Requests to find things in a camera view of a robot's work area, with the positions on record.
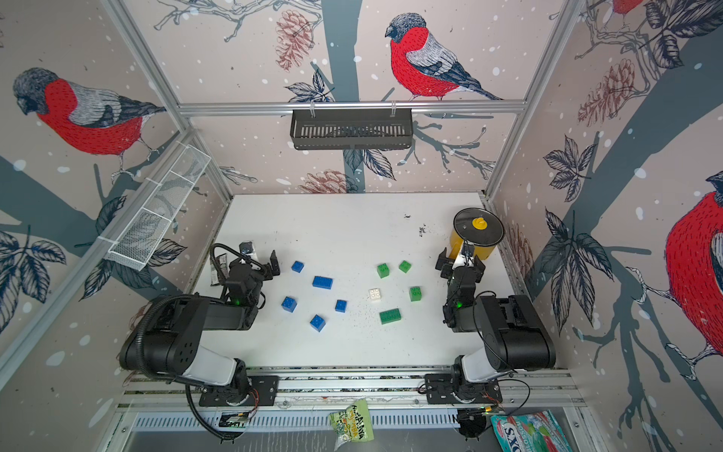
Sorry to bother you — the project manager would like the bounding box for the blue long lego brick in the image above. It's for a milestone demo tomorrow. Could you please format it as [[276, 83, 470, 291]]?
[[313, 276, 333, 290]]

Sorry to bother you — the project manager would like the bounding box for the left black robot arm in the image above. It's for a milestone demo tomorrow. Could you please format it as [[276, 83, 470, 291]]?
[[119, 242, 281, 408]]

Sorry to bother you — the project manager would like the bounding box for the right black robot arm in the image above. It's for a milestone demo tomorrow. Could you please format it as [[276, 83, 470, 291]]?
[[433, 250, 557, 403]]

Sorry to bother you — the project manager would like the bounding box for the green small lego brick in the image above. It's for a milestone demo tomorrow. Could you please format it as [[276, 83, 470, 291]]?
[[409, 286, 423, 302], [377, 264, 390, 279], [399, 260, 412, 273]]

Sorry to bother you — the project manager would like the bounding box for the green long lego brick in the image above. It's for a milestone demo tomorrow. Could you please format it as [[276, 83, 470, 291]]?
[[380, 309, 402, 325]]

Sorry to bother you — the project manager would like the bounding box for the yellow pot with lid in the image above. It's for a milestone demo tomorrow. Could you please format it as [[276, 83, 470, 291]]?
[[449, 207, 506, 261]]

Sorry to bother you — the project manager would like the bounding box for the colourful tissue packet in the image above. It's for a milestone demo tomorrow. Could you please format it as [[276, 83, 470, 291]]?
[[491, 410, 572, 452]]

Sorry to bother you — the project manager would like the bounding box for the green snack packet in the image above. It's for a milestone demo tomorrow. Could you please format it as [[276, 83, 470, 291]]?
[[329, 399, 375, 451]]

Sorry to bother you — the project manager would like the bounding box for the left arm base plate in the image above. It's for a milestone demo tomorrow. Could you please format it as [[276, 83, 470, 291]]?
[[200, 375, 280, 408]]

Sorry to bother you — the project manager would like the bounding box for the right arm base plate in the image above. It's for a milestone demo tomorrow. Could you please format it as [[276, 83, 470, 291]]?
[[418, 374, 502, 405]]

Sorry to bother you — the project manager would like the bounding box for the white wire mesh shelf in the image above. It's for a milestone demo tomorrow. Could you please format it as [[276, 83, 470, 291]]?
[[105, 144, 211, 271]]

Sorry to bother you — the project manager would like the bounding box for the black hanging wire basket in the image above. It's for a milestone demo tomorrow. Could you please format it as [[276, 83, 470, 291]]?
[[290, 108, 413, 151]]

